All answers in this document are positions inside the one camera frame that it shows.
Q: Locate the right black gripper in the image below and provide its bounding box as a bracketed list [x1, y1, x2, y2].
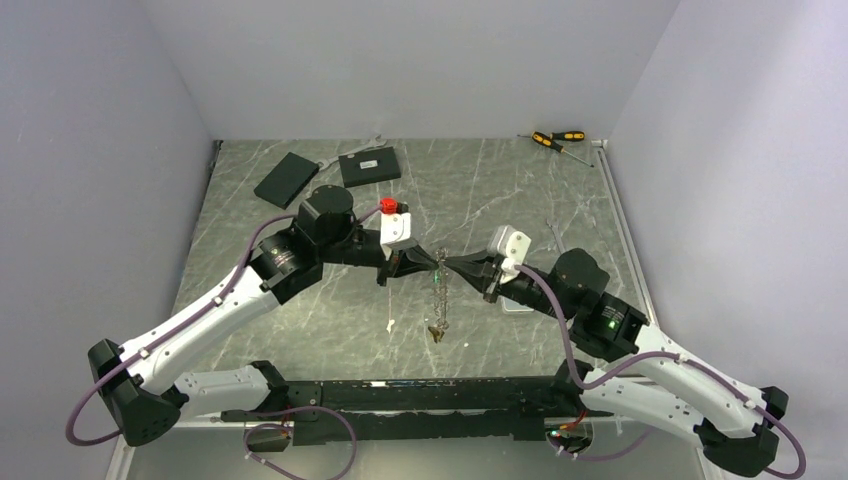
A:
[444, 247, 575, 321]

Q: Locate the large metal keyring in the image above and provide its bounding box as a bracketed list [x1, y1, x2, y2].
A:
[427, 246, 449, 344]

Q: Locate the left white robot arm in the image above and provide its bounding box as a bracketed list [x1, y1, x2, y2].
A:
[88, 185, 438, 446]

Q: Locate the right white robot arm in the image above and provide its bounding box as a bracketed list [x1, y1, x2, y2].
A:
[444, 249, 807, 479]

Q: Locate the white smartphone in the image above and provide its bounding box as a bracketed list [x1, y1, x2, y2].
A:
[501, 298, 533, 314]

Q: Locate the silver wrench on right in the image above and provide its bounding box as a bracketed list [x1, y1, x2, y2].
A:
[546, 218, 566, 254]

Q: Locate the silver wrench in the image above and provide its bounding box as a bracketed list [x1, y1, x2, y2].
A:
[317, 135, 387, 172]
[546, 218, 566, 254]

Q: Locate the black box with label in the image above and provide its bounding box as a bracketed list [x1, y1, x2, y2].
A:
[338, 147, 402, 188]

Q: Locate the silver wrench at back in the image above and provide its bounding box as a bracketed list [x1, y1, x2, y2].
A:
[317, 135, 387, 172]

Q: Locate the yellow black screwdriver front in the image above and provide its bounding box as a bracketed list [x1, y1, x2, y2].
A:
[531, 139, 593, 168]

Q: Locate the yellow black screwdriver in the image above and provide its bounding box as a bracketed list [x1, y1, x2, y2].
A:
[531, 139, 593, 168]
[519, 131, 586, 143]

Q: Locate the black flat box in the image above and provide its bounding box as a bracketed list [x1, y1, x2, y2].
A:
[253, 152, 320, 209]

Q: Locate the yellow black screwdriver rear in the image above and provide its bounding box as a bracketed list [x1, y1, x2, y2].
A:
[519, 131, 586, 143]

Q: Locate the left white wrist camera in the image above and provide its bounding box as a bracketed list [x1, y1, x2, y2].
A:
[379, 197, 417, 258]

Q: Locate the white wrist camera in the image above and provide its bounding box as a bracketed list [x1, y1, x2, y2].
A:
[486, 225, 532, 284]
[379, 197, 417, 258]

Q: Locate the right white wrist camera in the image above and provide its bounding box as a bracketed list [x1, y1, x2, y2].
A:
[486, 225, 532, 284]

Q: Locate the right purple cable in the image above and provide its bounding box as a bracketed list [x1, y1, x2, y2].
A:
[513, 264, 808, 480]

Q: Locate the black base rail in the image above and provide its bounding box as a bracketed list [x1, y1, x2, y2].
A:
[221, 376, 587, 446]

